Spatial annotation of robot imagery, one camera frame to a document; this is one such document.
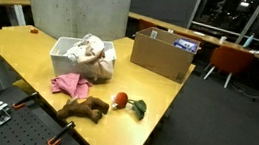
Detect pale peach shirt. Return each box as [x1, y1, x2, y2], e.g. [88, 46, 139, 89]
[62, 30, 120, 84]

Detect brown moose plush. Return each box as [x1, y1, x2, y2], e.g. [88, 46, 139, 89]
[55, 92, 112, 126]

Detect rose pink shirt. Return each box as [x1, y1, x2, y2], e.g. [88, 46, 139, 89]
[49, 70, 95, 102]

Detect red radish plush green leaves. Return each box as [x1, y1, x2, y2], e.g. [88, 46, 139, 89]
[109, 90, 150, 122]

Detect brown cardboard box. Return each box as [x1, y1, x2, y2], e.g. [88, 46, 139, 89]
[127, 24, 203, 86]

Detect orange chair backrest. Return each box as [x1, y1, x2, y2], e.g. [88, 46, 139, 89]
[137, 17, 160, 35]

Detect blue package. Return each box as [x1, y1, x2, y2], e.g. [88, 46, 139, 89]
[172, 37, 200, 54]

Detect white plastic storage bin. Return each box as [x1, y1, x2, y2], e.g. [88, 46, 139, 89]
[46, 34, 119, 85]

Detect long wooden counter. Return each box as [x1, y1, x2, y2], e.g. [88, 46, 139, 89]
[118, 11, 259, 108]

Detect black orange clamp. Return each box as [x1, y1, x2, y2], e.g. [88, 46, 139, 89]
[46, 118, 77, 145]
[11, 88, 40, 113]

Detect white cup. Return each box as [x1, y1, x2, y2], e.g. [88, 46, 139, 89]
[218, 35, 228, 45]

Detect orange chair white legs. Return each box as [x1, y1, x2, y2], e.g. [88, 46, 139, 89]
[201, 42, 257, 92]

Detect small orange object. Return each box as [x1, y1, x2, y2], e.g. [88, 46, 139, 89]
[29, 27, 39, 35]

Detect black perforated board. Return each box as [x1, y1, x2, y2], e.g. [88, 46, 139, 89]
[0, 84, 97, 145]

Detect light blue bottle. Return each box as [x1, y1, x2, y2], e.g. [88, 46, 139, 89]
[242, 31, 256, 50]

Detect white window frame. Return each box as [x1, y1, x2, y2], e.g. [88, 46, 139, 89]
[186, 0, 259, 47]

